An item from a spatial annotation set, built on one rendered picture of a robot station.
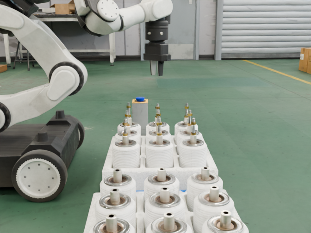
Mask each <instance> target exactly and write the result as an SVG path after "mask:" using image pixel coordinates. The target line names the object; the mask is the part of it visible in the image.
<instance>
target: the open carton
mask: <svg viewBox="0 0 311 233"><path fill-rule="evenodd" d="M50 7H53V8H55V13H56V14H75V3H74V0H71V1H70V2H69V3H68V4H53V5H52V6H50Z"/></svg>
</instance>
